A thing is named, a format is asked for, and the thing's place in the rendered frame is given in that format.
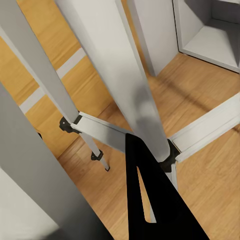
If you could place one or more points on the door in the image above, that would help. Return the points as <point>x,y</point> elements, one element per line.
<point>79,77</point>

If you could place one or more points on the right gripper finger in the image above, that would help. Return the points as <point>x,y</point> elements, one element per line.
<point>174,220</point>

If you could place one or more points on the bookcase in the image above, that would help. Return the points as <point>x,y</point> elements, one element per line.
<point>201,36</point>

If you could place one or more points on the camera tripod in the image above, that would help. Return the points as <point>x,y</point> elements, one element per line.
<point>38,200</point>

